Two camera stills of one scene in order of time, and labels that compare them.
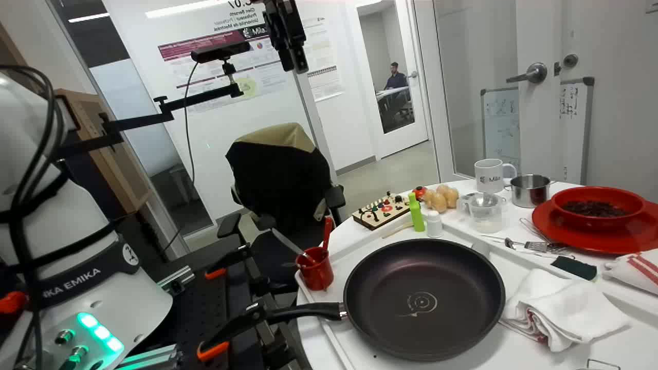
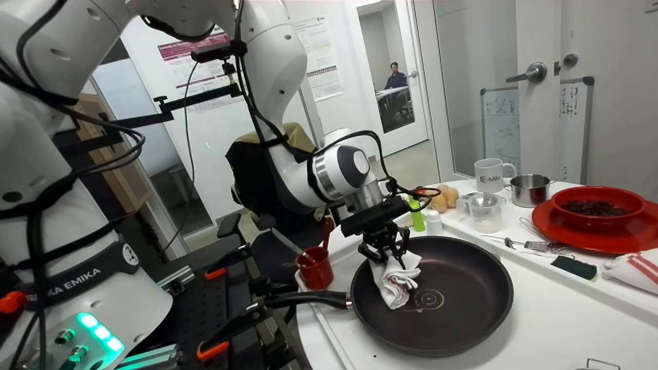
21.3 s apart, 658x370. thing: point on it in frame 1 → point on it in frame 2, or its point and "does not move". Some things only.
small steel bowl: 479,204 does not move
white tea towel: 564,313 → 394,279
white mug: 490,172 does not move
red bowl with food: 596,207 does not move
